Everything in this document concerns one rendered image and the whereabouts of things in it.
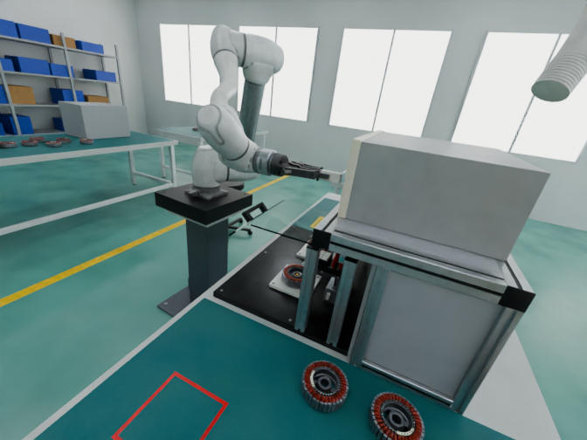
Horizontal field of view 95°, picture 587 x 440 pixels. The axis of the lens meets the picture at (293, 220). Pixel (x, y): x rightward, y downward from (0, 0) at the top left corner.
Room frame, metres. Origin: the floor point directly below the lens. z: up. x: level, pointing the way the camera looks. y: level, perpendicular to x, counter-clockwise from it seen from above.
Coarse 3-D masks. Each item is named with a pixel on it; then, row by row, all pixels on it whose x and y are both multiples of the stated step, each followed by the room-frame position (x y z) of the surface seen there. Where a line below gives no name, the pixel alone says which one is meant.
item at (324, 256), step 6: (324, 252) 0.81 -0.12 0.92; (324, 258) 0.77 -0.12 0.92; (330, 258) 0.79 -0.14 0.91; (318, 264) 0.76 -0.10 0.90; (324, 264) 0.75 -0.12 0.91; (330, 264) 0.78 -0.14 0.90; (336, 264) 0.78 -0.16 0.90; (324, 270) 0.75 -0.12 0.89; (330, 270) 0.74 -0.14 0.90; (336, 270) 0.74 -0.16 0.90; (336, 276) 0.73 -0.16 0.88; (336, 282) 0.74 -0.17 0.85
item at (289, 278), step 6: (282, 270) 0.83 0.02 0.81; (288, 270) 0.83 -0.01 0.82; (294, 270) 0.85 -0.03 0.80; (300, 270) 0.85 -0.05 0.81; (282, 276) 0.80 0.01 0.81; (288, 276) 0.79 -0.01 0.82; (294, 276) 0.81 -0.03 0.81; (300, 276) 0.81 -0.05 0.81; (288, 282) 0.77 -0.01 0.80; (294, 282) 0.77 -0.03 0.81; (300, 282) 0.77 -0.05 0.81
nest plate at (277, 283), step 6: (276, 276) 0.83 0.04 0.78; (318, 276) 0.86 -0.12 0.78; (276, 282) 0.79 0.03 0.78; (282, 282) 0.80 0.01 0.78; (318, 282) 0.82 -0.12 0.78; (276, 288) 0.77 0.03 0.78; (282, 288) 0.76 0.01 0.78; (288, 288) 0.77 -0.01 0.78; (294, 288) 0.77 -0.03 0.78; (294, 294) 0.74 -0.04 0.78
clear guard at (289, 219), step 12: (276, 204) 0.83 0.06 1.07; (288, 204) 0.85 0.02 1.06; (300, 204) 0.86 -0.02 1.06; (264, 216) 0.73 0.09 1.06; (276, 216) 0.74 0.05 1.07; (288, 216) 0.75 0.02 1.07; (300, 216) 0.76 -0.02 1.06; (312, 216) 0.77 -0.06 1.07; (324, 216) 0.79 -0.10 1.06; (240, 228) 0.68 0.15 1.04; (264, 228) 0.65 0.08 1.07; (276, 228) 0.66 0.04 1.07; (288, 228) 0.67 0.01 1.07; (300, 228) 0.68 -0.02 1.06; (312, 228) 0.69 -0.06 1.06; (300, 240) 0.61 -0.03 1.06
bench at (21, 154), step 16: (64, 144) 2.52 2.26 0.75; (80, 144) 2.60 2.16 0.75; (96, 144) 2.68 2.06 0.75; (112, 144) 2.77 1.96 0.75; (128, 144) 2.86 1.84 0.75; (144, 144) 2.98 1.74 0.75; (160, 144) 3.17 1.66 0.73; (176, 144) 3.40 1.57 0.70; (0, 160) 1.87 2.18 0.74; (16, 160) 1.95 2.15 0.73; (32, 160) 2.04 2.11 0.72; (48, 160) 2.13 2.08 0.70; (128, 160) 3.66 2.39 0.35; (144, 176) 3.56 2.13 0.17; (144, 192) 2.95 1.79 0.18; (80, 208) 2.32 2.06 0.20; (16, 224) 1.88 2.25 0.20; (32, 224) 1.95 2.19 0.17
